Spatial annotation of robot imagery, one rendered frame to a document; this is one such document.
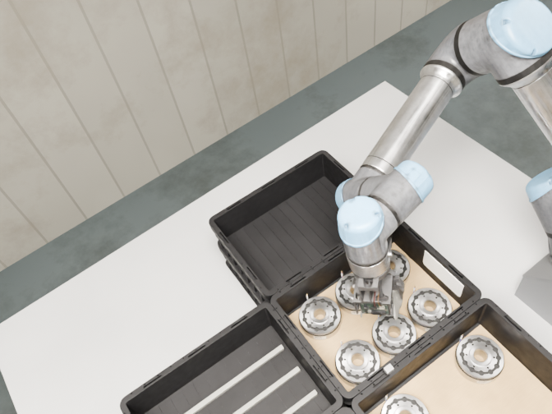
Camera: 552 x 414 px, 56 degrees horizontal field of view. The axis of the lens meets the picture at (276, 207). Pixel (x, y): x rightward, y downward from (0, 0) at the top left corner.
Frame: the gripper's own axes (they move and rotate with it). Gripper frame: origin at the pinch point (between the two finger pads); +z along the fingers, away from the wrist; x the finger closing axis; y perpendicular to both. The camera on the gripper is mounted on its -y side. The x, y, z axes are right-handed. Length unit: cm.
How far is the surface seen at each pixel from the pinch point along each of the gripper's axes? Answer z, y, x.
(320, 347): 15.0, 5.0, -15.9
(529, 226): 35, -46, 35
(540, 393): 21.7, 8.1, 32.4
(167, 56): 21, -129, -110
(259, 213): 11, -32, -39
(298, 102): 90, -171, -71
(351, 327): 15.9, -1.1, -9.1
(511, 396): 20.9, 9.8, 26.3
